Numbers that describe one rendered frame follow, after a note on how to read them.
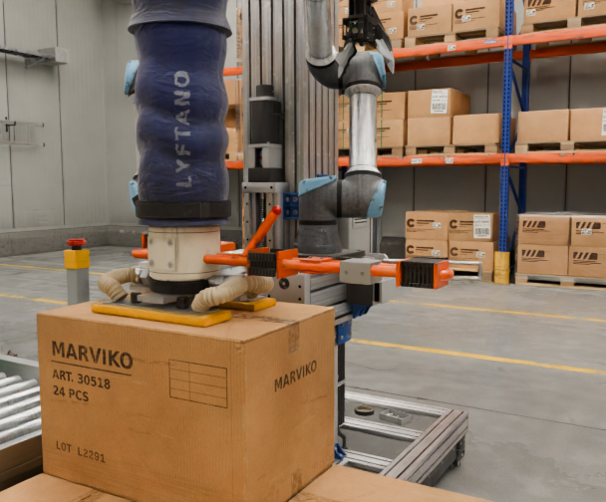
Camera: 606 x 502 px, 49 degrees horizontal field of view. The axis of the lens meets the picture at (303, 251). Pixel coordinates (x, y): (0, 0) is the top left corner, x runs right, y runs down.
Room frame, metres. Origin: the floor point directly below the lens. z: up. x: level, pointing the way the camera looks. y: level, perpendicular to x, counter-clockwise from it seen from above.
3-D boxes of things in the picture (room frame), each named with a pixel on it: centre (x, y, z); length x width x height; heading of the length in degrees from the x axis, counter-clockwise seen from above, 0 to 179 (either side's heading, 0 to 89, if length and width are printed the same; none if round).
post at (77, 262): (2.50, 0.86, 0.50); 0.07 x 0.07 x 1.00; 60
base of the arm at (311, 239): (2.04, -0.05, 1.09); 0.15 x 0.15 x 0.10
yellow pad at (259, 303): (1.67, 0.24, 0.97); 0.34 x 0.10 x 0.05; 61
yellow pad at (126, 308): (1.51, 0.33, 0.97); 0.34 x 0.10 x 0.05; 61
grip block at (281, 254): (1.47, 0.07, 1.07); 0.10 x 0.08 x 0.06; 151
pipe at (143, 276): (1.59, 0.29, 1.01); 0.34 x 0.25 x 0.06; 61
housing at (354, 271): (1.36, -0.12, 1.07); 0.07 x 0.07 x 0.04; 61
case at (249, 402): (1.59, 0.28, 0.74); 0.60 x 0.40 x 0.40; 61
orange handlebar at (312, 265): (1.60, 0.05, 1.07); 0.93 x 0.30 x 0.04; 61
